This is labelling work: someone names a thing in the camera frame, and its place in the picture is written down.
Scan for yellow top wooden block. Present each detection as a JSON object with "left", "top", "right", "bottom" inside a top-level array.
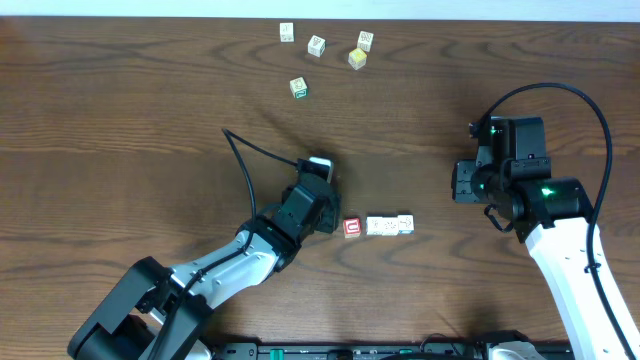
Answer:
[{"left": 348, "top": 48, "right": 368, "bottom": 70}]

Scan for white block top right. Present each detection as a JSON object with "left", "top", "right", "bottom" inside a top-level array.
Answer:
[{"left": 357, "top": 31, "right": 374, "bottom": 52}]

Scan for left black cable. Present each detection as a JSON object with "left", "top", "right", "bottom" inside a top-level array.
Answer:
[{"left": 147, "top": 127, "right": 300, "bottom": 360}]

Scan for white block red bug drawing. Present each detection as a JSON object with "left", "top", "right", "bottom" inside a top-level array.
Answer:
[{"left": 381, "top": 217, "right": 399, "bottom": 236}]

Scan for white block black drawing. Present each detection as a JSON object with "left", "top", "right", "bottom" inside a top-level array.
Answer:
[{"left": 307, "top": 35, "right": 326, "bottom": 57}]

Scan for acorn picture wooden block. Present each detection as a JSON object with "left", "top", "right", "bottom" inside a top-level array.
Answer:
[{"left": 397, "top": 215, "right": 415, "bottom": 234}]

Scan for green letter wooden block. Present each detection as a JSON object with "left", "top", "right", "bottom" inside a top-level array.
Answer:
[{"left": 289, "top": 77, "right": 309, "bottom": 99}]

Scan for red letter wooden block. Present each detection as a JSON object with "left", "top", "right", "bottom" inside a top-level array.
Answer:
[{"left": 343, "top": 218, "right": 362, "bottom": 238}]

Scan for black cable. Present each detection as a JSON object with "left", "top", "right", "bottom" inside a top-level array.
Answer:
[
  {"left": 147, "top": 127, "right": 300, "bottom": 360},
  {"left": 472, "top": 82, "right": 637, "bottom": 360}
]

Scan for right black cable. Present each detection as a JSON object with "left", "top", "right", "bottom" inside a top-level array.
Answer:
[{"left": 472, "top": 82, "right": 637, "bottom": 360}]

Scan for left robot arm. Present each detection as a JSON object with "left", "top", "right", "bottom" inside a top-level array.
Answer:
[{"left": 67, "top": 172, "right": 340, "bottom": 359}]

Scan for white block blue edge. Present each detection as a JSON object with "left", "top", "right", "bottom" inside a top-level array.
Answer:
[{"left": 366, "top": 217, "right": 385, "bottom": 236}]

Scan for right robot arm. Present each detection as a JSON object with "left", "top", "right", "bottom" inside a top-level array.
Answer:
[{"left": 451, "top": 160, "right": 639, "bottom": 359}]

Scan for white block top left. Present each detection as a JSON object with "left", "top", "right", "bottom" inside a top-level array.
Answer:
[{"left": 279, "top": 22, "right": 295, "bottom": 43}]

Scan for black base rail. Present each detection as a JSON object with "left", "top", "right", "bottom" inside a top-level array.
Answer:
[{"left": 212, "top": 340, "right": 574, "bottom": 360}]

